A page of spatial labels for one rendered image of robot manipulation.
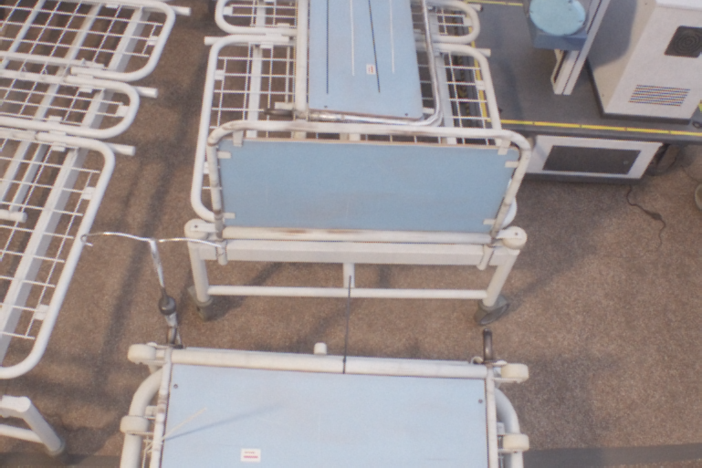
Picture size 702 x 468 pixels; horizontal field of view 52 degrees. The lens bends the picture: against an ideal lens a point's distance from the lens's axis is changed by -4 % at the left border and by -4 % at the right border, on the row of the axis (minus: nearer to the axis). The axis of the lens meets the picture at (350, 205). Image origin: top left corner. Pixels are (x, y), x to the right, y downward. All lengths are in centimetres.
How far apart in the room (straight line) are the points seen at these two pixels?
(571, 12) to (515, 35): 88
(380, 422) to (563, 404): 91
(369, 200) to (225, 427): 64
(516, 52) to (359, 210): 118
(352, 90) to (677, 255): 137
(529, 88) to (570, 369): 98
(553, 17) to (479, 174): 52
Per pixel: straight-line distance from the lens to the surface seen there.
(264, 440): 163
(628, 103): 268
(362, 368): 167
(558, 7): 205
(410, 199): 184
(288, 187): 179
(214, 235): 196
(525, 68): 278
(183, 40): 322
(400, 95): 223
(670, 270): 283
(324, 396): 165
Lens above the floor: 212
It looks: 54 degrees down
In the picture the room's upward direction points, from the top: 8 degrees clockwise
